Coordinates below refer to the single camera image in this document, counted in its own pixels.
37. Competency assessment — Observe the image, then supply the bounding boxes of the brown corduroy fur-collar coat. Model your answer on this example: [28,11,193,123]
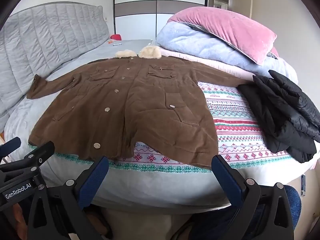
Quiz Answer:
[27,56,245,167]

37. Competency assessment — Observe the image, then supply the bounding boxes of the patterned nordic knit blanket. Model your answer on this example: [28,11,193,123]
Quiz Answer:
[30,80,301,175]

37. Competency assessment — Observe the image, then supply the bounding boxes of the black puffer jacket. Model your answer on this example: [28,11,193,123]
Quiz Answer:
[238,70,319,163]

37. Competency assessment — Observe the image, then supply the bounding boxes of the grey quilted headboard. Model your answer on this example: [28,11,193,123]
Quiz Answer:
[1,2,110,129]

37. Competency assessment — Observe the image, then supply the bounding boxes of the red object on bed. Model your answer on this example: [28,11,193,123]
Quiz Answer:
[110,34,122,41]

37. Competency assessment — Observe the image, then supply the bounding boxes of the pink velvet pillow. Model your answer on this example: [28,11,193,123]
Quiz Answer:
[168,7,279,64]

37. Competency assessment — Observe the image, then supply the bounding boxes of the white sliding wardrobe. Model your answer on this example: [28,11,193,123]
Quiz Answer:
[113,0,208,40]

